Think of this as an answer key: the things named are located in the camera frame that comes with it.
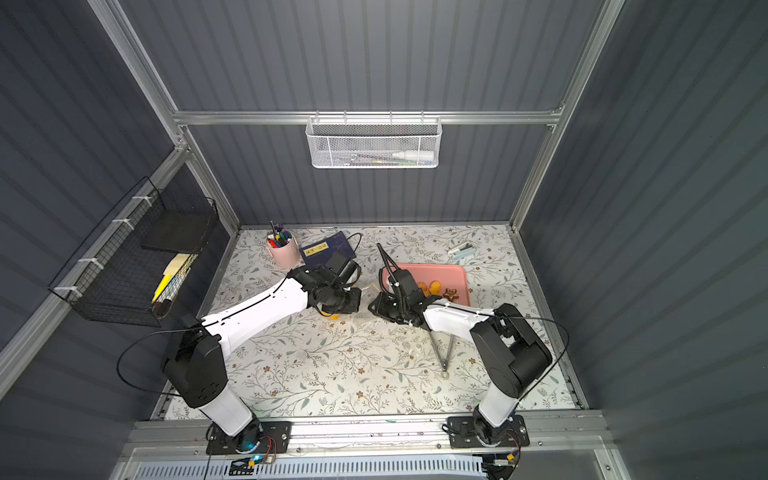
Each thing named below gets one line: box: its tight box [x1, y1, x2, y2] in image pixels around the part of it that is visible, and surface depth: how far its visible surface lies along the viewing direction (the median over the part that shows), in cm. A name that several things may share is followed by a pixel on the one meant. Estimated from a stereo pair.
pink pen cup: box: [266, 230, 300, 269], surface depth 103 cm
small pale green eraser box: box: [448, 245, 476, 260], surface depth 112 cm
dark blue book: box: [299, 231, 357, 269], surface depth 114 cm
